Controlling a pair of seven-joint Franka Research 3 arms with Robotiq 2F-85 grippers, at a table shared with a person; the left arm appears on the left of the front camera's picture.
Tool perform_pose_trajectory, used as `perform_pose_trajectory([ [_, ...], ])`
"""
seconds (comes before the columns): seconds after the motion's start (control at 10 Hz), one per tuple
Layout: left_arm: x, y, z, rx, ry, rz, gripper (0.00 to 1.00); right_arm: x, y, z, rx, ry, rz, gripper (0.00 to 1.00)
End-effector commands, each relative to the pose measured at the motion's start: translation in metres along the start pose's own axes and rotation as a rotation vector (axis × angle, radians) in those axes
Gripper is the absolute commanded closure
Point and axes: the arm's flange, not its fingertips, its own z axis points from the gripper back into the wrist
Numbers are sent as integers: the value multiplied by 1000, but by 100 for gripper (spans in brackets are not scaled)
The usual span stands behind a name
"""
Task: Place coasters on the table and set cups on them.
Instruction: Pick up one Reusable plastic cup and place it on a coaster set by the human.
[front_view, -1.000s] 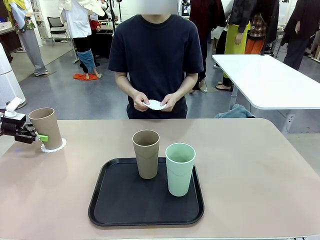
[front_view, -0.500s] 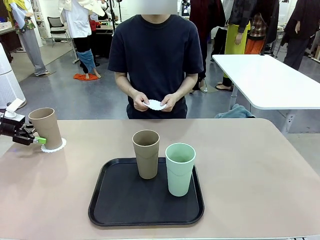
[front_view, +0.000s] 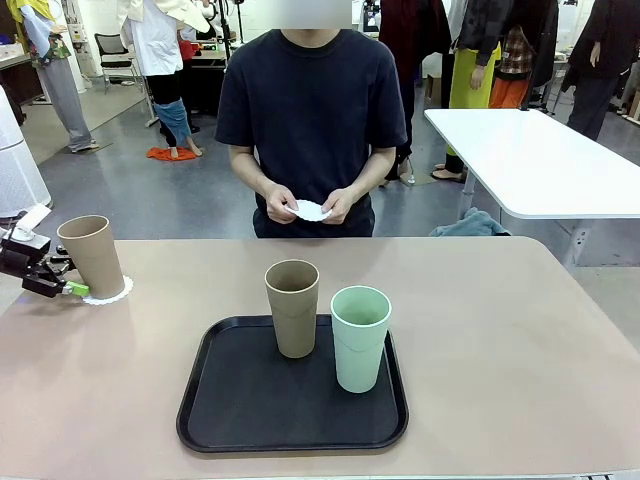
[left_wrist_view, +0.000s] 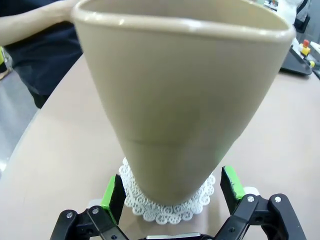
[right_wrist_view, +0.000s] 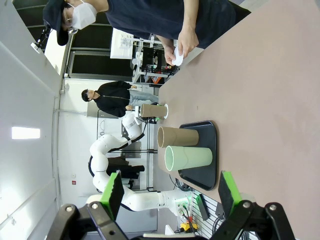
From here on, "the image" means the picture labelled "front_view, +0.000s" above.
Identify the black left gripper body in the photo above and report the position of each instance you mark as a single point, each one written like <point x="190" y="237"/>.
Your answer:
<point x="25" y="260"/>

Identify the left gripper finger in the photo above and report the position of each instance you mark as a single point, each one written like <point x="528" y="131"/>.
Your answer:
<point x="77" y="289"/>
<point x="62" y="260"/>

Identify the brown tall cup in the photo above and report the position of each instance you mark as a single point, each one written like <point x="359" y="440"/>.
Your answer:
<point x="92" y="260"/>
<point x="292" y="325"/>

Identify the white scalloped paper coaster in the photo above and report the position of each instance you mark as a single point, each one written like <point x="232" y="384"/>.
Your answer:
<point x="120" y="298"/>
<point x="310" y="210"/>

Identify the light green tall cup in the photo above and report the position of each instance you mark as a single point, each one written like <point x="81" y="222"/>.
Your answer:
<point x="357" y="360"/>

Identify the person's left forearm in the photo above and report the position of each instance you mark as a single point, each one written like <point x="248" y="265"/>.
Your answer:
<point x="375" y="170"/>

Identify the person's right forearm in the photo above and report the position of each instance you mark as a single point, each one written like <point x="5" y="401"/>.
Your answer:
<point x="247" y="170"/>

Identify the person's right hand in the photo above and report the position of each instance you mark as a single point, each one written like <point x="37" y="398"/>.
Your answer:
<point x="277" y="205"/>

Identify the person's left hand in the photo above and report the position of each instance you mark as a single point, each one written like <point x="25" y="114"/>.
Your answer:
<point x="345" y="205"/>

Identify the white cylindrical air purifier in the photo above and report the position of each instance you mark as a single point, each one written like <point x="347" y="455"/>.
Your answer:
<point x="20" y="175"/>

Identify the orange cloth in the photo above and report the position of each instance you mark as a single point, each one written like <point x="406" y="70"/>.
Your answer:
<point x="160" y="154"/>

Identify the wooden desk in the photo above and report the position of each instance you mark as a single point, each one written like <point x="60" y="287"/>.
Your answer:
<point x="10" y="62"/>

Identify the black plastic tray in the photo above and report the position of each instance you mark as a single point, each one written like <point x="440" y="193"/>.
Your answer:
<point x="250" y="400"/>

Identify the black office chair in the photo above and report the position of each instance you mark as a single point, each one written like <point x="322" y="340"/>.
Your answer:
<point x="112" y="47"/>

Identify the dark workbench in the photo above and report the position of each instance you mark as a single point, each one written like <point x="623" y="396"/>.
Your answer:
<point x="210" y="90"/>

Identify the black tripod stand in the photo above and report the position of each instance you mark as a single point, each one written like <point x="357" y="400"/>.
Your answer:
<point x="229" y="50"/>

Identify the person in dark T-shirt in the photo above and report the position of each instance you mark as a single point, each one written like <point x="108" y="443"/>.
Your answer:
<point x="310" y="100"/>

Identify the blue-grey cloth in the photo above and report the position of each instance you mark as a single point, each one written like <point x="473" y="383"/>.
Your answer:
<point x="475" y="222"/>

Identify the cardboard box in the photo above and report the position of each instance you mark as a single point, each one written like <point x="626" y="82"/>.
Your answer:
<point x="434" y="90"/>

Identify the mannequin in dark red dress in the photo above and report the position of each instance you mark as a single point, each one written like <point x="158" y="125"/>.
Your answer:
<point x="405" y="30"/>

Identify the mannequin with yellow skirt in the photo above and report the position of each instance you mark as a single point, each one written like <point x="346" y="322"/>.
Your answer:
<point x="467" y="80"/>

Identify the white table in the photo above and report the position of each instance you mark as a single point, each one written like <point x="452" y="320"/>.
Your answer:
<point x="525" y="160"/>

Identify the mannequin with orange trousers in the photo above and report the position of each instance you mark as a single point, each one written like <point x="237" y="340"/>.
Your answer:
<point x="507" y="92"/>

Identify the mannequin in black outfit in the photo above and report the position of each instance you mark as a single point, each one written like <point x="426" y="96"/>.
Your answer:
<point x="600" y="40"/>

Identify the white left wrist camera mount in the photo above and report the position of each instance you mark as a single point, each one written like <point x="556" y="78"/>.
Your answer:
<point x="32" y="217"/>

